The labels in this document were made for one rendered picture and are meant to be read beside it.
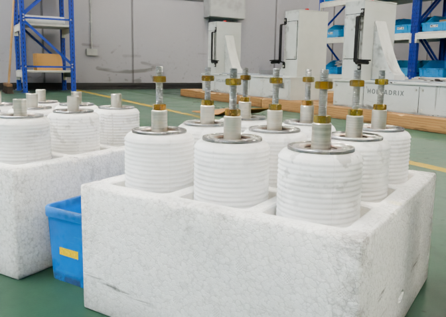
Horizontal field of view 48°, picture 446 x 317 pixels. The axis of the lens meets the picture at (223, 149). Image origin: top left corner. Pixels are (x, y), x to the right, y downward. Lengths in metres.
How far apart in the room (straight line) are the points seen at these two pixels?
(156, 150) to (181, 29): 6.95
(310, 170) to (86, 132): 0.53
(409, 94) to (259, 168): 2.65
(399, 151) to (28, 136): 0.59
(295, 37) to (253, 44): 4.02
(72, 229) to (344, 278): 0.44
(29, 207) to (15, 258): 0.08
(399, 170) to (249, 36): 7.41
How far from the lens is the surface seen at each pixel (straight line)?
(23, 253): 0.88
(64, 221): 0.82
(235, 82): 0.62
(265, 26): 8.30
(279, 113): 0.73
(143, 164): 0.67
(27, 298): 0.82
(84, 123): 0.97
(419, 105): 3.18
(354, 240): 0.51
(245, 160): 0.60
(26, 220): 0.87
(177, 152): 0.67
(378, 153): 0.66
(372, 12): 3.67
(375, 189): 0.67
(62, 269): 0.86
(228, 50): 5.33
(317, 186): 0.54
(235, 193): 0.60
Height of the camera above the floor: 0.34
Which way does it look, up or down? 9 degrees down
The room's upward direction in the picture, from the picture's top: 1 degrees clockwise
